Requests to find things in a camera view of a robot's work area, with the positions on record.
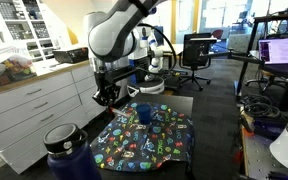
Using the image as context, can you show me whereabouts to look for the open laptop screen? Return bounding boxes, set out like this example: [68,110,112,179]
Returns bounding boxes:
[258,38,288,65]

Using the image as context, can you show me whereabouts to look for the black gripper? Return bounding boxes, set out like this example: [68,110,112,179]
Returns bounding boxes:
[93,66,137,106]

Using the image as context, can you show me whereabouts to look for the patterned space-print cloth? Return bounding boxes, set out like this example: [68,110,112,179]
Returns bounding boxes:
[90,103,195,172]

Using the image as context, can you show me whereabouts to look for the black coiled cables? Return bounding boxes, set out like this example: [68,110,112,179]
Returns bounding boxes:
[241,93,282,119]

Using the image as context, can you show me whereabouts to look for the white red-capped marker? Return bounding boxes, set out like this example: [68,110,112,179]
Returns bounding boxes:
[110,107,129,117]

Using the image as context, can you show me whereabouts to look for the white humanoid robot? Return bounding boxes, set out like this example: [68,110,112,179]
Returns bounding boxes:
[127,26,164,97]

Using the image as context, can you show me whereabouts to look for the black office chair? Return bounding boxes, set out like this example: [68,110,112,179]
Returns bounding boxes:
[179,33,216,91]

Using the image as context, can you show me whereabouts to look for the blue plastic cup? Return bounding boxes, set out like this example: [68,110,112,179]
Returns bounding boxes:
[136,104,152,125]

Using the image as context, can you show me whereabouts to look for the white drawer cabinet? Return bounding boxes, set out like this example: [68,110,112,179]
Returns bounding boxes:
[0,61,104,174]

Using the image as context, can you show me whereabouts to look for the wall shelf with bins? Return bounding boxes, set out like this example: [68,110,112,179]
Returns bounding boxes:
[0,0,57,63]

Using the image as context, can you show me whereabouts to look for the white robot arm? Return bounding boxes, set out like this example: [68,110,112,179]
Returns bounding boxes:
[87,0,166,106]

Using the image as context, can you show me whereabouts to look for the black tool chest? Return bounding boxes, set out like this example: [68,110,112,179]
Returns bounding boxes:
[53,47,88,64]

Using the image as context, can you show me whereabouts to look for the navy blue water bottle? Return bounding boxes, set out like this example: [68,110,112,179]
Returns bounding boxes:
[43,123,102,180]

